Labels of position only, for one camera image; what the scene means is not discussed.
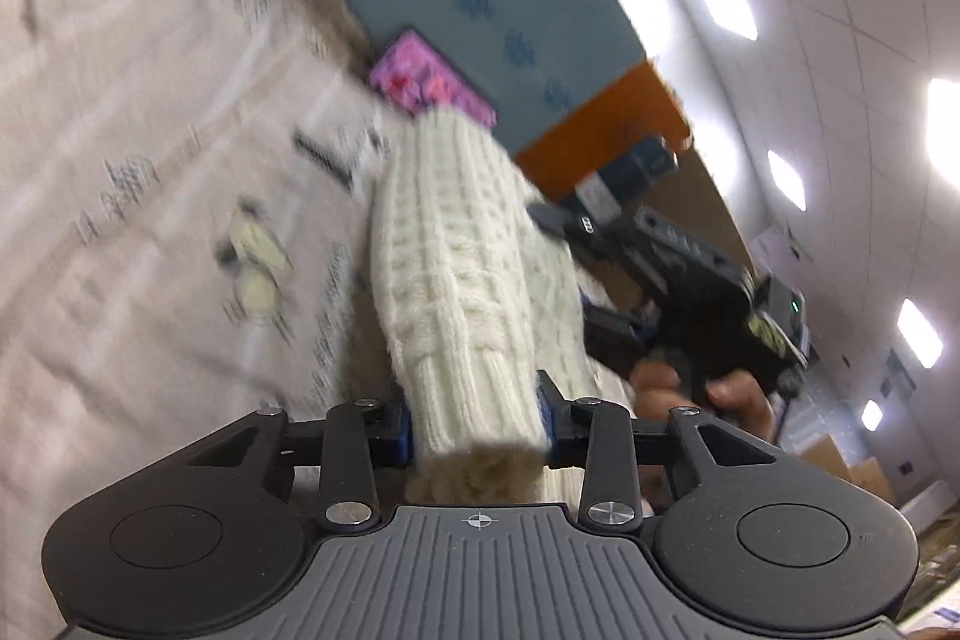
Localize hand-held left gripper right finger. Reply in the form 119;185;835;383
535;370;782;530

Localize dark blue thermos bottle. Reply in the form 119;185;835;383
576;134;680;223

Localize stack of cardboard boxes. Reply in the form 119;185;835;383
793;434;902;507

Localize pink patterned box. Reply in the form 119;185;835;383
367;29;497;129

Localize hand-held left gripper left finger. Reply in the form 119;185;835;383
181;398;415;533

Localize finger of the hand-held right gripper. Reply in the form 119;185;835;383
580;301;655;380
527;200;610;245

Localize cream cable knit sweater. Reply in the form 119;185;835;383
364;107;640;507

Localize printed beige blanket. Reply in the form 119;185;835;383
0;0;638;640

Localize person's right hand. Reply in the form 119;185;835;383
628;358;778;455

